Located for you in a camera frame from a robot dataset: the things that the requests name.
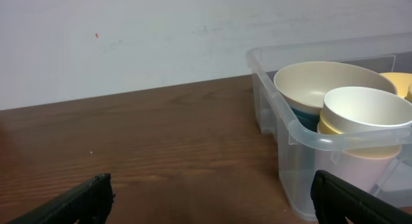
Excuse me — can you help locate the dark blue bowl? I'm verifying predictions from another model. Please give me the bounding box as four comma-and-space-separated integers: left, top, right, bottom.
291, 107, 320, 132

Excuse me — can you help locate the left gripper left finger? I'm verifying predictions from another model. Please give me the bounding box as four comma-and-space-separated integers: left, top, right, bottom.
10, 173, 115, 224

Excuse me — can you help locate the yellow small bowl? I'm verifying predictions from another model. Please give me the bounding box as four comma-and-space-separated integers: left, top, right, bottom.
381, 72, 412, 98

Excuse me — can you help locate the yellow cup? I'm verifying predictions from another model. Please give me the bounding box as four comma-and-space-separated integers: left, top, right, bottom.
317, 109, 402, 160
405, 84, 412, 103

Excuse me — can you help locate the large cream bowl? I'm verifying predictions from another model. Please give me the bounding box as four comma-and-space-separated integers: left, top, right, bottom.
274, 61, 397, 116

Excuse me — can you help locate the clear plastic storage container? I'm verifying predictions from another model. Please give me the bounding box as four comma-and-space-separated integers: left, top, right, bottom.
247, 33, 411, 220

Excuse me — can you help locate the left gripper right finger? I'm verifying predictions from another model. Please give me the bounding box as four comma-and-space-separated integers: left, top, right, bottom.
310, 170, 411, 224

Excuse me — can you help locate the pink cup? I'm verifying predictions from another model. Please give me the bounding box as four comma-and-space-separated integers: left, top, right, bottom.
314, 149, 398, 194

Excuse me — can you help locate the cream white cup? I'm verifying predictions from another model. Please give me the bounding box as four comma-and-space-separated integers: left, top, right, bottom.
321, 87, 411, 133

